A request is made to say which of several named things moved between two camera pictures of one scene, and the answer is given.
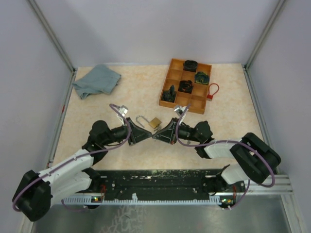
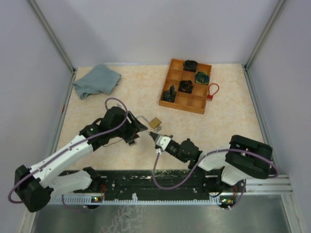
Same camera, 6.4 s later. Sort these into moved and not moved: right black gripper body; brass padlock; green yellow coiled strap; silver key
Moved: right black gripper body
Not moved: green yellow coiled strap; silver key; brass padlock
